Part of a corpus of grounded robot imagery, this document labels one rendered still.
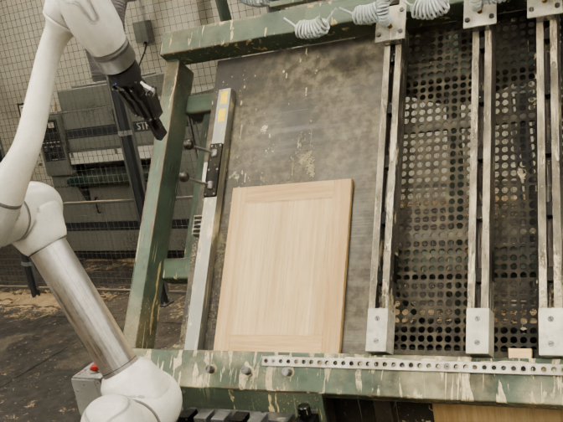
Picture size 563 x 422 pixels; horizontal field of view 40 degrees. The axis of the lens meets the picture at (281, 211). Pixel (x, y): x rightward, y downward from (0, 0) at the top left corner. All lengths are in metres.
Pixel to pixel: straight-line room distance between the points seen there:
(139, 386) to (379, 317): 0.71
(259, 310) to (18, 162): 0.99
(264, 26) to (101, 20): 1.20
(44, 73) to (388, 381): 1.23
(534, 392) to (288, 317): 0.77
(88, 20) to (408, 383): 1.28
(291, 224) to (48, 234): 0.85
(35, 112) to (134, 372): 0.70
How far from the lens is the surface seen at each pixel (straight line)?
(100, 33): 1.74
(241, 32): 2.89
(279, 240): 2.55
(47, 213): 2.06
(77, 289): 2.07
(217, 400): 2.53
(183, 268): 2.78
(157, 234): 2.81
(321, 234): 2.50
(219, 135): 2.80
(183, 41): 3.01
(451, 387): 2.22
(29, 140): 1.87
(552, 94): 2.40
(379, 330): 2.28
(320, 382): 2.35
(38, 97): 1.89
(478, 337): 2.20
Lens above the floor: 1.86
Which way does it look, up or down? 13 degrees down
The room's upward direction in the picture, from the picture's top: 10 degrees counter-clockwise
